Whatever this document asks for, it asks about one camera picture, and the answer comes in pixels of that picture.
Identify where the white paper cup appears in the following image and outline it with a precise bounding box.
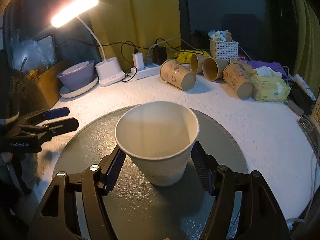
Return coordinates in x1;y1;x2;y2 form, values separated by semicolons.
115;101;200;187

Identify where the white desk lamp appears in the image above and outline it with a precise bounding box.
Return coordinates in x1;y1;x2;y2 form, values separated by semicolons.
50;0;125;87

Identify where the purple bowl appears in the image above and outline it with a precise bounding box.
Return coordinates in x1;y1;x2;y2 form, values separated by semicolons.
56;60;95;91

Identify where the cardboard box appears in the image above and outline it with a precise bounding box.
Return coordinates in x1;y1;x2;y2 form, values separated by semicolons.
20;61;71;115

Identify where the brown paper cup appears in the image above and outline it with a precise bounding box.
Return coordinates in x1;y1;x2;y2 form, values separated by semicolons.
160;59;196;91
190;54;208;74
222;63;255;100
202;57;228;81

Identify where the round grey turntable plate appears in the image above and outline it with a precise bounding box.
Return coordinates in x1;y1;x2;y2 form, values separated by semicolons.
54;108;248;239

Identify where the yellow curtain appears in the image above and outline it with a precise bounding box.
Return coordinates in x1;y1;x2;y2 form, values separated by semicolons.
88;0;181;70
293;0;320;95

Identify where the black power adapter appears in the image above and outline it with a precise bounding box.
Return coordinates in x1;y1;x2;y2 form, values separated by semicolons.
152;46;168;65

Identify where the clear plastic bag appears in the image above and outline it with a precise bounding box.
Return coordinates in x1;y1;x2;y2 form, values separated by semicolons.
9;34;57;74

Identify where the yellow curtain right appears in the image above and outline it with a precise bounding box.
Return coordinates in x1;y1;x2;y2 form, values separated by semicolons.
293;0;320;95

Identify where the white tube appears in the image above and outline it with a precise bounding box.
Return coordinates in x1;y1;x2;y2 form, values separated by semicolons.
293;74;316;101

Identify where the yellow tissue pack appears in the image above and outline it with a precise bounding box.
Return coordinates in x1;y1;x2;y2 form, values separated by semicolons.
251;66;291;102

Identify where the yellow snack bag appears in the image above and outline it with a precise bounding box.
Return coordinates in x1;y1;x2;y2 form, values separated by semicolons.
174;50;210;64

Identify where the smartphone in clear case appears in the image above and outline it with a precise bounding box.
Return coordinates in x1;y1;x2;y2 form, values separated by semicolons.
298;117;319;158

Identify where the white plate under bowl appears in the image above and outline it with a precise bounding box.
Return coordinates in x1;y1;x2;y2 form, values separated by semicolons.
59;74;99;99

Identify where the yellow curtain left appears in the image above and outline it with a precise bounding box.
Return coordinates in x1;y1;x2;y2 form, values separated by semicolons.
88;0;181;70

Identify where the brown paper cup back left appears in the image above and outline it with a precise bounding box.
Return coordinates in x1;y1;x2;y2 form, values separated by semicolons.
190;54;208;74

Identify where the brown paper cup right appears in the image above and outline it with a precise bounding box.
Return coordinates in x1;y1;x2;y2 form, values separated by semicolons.
222;63;255;100

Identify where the black pouch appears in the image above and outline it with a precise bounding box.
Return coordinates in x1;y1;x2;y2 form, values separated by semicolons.
289;83;315;115

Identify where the white usb charger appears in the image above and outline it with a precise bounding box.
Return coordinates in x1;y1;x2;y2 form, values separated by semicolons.
132;53;144;71

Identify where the brown paper cup front left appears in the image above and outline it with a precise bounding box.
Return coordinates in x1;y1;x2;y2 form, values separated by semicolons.
160;59;196;91

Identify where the cream cartoon mug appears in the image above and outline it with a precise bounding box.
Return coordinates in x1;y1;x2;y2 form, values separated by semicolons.
310;95;320;132

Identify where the brown paper cup middle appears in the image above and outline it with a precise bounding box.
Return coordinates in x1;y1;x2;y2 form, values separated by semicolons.
202;57;228;81

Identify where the white perforated basket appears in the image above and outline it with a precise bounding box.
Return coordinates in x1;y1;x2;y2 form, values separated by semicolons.
210;40;239;60

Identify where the purple cloth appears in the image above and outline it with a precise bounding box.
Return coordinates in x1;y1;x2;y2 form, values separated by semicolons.
247;61;287;77

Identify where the white power strip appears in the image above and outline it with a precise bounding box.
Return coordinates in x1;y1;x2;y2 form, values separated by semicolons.
131;63;161;80

